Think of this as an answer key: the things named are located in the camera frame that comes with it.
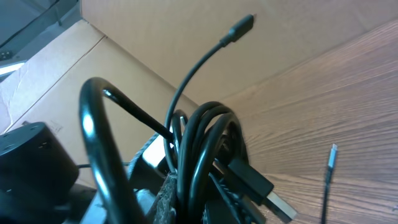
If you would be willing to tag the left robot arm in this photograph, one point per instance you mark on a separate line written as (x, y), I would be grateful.
(38, 179)

